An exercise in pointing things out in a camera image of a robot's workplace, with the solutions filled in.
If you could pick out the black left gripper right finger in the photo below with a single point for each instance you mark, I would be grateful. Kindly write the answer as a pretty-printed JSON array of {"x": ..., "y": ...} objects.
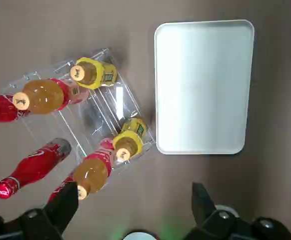
[{"x": 205, "y": 212}]

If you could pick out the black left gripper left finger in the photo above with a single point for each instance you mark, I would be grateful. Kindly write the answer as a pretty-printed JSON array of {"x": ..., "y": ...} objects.
[{"x": 60, "y": 212}]

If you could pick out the red cola bottle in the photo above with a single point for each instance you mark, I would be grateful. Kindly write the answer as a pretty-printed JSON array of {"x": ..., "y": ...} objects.
[
  {"x": 58, "y": 187},
  {"x": 35, "y": 165},
  {"x": 0, "y": 110}
]

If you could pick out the white rectangular tray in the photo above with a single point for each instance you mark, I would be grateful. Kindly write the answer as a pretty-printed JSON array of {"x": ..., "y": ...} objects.
[{"x": 203, "y": 87}]

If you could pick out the clear acrylic bottle shelf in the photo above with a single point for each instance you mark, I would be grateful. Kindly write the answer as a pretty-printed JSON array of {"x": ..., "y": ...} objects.
[{"x": 105, "y": 110}]

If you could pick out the orange tea bottle red label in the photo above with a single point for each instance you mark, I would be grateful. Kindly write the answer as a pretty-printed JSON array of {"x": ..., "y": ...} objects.
[
  {"x": 93, "y": 172},
  {"x": 43, "y": 96}
]

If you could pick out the yellow label tea bottle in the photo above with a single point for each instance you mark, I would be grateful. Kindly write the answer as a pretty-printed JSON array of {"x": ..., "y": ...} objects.
[
  {"x": 131, "y": 140},
  {"x": 93, "y": 75}
]

